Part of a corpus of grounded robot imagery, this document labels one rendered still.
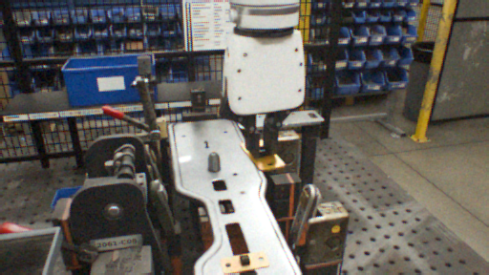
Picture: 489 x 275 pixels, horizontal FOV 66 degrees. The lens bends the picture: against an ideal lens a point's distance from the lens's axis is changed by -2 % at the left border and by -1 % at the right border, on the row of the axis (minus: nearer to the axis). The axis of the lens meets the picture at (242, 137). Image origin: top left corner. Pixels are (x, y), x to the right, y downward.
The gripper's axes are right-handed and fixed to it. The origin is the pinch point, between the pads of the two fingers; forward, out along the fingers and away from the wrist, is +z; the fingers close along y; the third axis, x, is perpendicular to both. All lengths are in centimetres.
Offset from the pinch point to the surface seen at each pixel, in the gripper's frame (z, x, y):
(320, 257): 31.2, 4.4, 15.2
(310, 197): 16.9, 5.9, 12.6
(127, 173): 7.3, 10.1, -18.5
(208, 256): 25.5, 6.7, -7.1
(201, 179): 26.1, 33.3, -1.6
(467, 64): 63, 186, 270
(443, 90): 84, 187, 251
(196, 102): 23, 76, 8
